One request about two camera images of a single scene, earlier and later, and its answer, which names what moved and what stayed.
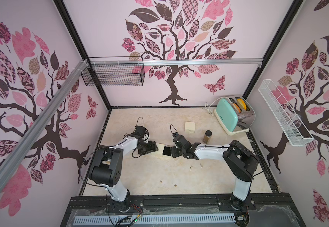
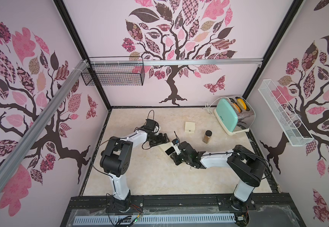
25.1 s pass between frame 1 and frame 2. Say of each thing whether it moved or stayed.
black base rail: stayed
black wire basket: stayed
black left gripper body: moved
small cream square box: stayed
